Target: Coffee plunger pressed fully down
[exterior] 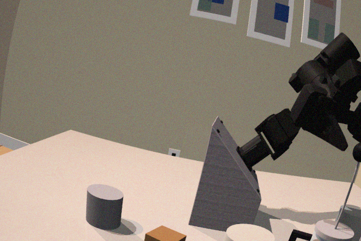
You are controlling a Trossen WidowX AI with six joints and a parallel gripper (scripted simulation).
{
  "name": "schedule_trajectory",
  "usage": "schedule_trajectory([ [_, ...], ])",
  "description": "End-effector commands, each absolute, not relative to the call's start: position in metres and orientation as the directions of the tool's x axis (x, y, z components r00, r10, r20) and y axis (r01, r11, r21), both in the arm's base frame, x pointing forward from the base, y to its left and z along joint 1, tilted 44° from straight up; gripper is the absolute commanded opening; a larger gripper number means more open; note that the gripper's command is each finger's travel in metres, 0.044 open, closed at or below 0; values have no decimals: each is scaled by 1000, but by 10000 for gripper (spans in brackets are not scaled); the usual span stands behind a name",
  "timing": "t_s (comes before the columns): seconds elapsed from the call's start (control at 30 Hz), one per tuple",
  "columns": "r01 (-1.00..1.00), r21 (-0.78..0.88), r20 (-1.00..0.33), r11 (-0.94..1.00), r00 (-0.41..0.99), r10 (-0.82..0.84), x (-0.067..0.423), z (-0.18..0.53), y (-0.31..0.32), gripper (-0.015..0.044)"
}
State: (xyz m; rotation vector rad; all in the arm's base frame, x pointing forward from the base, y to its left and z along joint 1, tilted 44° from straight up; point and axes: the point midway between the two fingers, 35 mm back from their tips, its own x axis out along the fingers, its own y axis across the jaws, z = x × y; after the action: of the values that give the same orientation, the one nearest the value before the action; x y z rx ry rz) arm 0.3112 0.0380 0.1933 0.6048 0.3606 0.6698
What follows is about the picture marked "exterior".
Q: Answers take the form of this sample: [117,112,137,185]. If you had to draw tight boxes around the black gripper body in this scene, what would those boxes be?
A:
[290,73,361,135]

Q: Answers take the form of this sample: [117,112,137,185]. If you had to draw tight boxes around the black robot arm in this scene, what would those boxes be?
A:
[236,32,361,172]

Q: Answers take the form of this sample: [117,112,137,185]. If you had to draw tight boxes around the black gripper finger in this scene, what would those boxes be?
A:
[353,125,361,142]
[302,95,348,151]

